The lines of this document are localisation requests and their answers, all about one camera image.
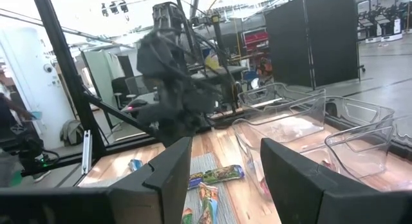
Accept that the black frame rail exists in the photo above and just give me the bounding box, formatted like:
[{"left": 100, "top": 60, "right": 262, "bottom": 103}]
[{"left": 19, "top": 133, "right": 162, "bottom": 178}]

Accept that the black stand pole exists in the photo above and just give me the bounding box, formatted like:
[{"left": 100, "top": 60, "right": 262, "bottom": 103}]
[{"left": 211, "top": 13, "right": 239, "bottom": 115}]

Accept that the black office chair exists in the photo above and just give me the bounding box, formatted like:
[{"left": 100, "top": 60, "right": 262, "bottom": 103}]
[{"left": 111, "top": 75, "right": 141, "bottom": 111}]

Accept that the grey woven table mat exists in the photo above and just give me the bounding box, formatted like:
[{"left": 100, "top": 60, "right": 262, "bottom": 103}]
[{"left": 183, "top": 152, "right": 239, "bottom": 224}]

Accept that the black frame post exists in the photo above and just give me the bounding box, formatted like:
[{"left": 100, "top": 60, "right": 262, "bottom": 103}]
[{"left": 31, "top": 0, "right": 108, "bottom": 159}]

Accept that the clear plastic bin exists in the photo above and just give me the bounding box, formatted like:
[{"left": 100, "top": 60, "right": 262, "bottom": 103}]
[
  {"left": 231, "top": 82, "right": 327, "bottom": 201},
  {"left": 324, "top": 95, "right": 396, "bottom": 186},
  {"left": 393, "top": 116, "right": 412, "bottom": 147}
]

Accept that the aluminium bracket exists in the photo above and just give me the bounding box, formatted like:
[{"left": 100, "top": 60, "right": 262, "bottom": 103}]
[{"left": 81, "top": 129, "right": 93, "bottom": 175}]

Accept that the black partition panel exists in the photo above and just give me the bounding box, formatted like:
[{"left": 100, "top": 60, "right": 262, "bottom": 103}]
[
  {"left": 264, "top": 0, "right": 312, "bottom": 89},
  {"left": 304, "top": 0, "right": 361, "bottom": 88}
]

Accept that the pale green panel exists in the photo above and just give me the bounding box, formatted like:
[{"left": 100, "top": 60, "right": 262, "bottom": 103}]
[{"left": 79, "top": 49, "right": 126, "bottom": 127}]

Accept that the black frame brace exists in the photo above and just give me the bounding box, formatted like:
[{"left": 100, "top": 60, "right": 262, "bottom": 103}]
[{"left": 82, "top": 91, "right": 155, "bottom": 136}]

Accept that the person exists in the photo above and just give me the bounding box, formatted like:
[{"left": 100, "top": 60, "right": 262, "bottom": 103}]
[{"left": 0, "top": 82, "right": 36, "bottom": 147}]

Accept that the black device with red light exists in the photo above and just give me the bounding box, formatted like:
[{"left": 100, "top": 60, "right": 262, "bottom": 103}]
[{"left": 120, "top": 99, "right": 149, "bottom": 115}]

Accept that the grey bag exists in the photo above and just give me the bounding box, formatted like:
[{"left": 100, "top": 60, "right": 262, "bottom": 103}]
[{"left": 59, "top": 118, "right": 85, "bottom": 147}]

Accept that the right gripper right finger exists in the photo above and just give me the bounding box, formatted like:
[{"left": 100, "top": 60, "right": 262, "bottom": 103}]
[{"left": 259, "top": 137, "right": 380, "bottom": 224}]

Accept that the black equipment with green light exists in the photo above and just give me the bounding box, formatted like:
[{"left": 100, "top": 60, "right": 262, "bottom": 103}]
[{"left": 11, "top": 126, "right": 62, "bottom": 182}]

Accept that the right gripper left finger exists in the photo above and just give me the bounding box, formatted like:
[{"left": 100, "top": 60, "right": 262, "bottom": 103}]
[{"left": 108, "top": 136, "right": 193, "bottom": 224}]

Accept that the green and orange granola bar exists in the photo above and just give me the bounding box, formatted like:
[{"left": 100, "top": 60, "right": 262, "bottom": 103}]
[{"left": 197, "top": 182, "right": 220, "bottom": 224}]

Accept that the red shelf unit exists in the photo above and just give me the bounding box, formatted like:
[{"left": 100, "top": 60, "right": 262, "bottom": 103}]
[{"left": 241, "top": 28, "right": 270, "bottom": 53}]

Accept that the green and blue granola bar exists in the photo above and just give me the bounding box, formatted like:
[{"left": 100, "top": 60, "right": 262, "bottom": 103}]
[{"left": 188, "top": 165, "right": 245, "bottom": 190}]

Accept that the grey background table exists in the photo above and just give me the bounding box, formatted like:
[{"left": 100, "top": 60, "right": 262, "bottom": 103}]
[{"left": 189, "top": 65, "right": 248, "bottom": 82}]

